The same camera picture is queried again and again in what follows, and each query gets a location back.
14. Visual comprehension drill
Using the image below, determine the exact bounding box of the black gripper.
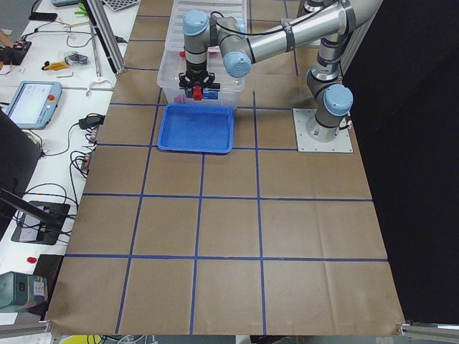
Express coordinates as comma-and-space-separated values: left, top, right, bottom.
179, 60, 215, 99

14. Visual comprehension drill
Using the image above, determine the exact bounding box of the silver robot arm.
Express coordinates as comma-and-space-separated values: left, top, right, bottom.
179, 1, 382, 143

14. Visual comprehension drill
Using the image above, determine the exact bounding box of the blue plastic tray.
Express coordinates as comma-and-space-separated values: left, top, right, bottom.
157, 103, 235, 154

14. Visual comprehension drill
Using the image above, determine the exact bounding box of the clear plastic storage box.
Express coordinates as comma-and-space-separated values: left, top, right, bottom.
157, 50, 245, 109

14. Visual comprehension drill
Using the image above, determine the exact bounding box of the teal metal box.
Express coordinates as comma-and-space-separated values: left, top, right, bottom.
1, 272, 48, 312

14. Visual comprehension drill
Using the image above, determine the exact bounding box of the black power adapter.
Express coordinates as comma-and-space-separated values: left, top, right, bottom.
78, 113, 105, 130

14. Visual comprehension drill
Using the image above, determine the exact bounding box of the long metal rod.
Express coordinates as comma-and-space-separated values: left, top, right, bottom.
89, 24, 103, 83

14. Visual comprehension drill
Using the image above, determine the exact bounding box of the silver allen key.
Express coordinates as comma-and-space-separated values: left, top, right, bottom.
56, 71, 75, 79

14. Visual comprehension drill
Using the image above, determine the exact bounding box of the green plastic clamp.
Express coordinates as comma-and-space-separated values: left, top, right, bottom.
74, 2, 89, 17

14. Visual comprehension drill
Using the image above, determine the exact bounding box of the yellow black tool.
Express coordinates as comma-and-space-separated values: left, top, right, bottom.
42, 61, 70, 71

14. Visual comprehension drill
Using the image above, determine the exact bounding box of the blue teach pendant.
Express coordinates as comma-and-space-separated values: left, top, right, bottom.
6, 81, 62, 130

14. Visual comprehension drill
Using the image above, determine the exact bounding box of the black phone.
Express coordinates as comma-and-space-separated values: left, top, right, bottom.
29, 11, 57, 22

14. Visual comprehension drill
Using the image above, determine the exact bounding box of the black monitor stand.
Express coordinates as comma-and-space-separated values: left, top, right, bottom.
1, 188, 70, 246

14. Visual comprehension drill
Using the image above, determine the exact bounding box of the aluminium frame post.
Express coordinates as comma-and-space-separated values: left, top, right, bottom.
81, 0, 126, 75

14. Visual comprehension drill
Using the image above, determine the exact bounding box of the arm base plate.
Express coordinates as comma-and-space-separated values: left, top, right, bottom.
293, 108, 354, 154

